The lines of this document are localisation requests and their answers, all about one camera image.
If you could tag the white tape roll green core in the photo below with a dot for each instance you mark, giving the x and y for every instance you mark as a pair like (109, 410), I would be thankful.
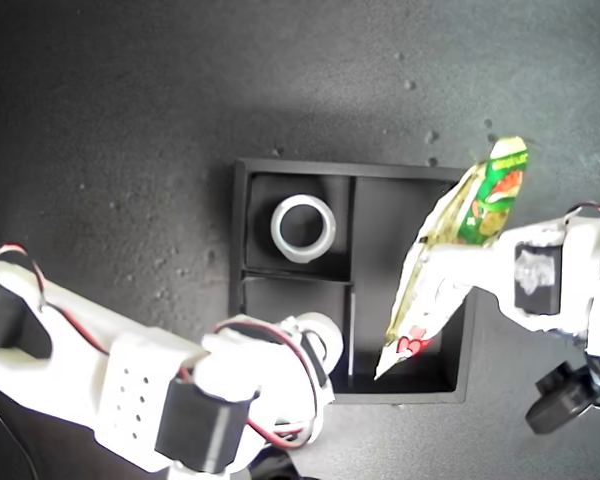
(332, 340)

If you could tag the printed green red snack bar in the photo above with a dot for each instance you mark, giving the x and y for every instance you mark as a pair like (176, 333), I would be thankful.
(500, 200)

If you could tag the large white tape roll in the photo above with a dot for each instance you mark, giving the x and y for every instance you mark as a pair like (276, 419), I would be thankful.
(280, 235)

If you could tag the black tray with wells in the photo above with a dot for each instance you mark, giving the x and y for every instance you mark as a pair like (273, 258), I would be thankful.
(370, 395)

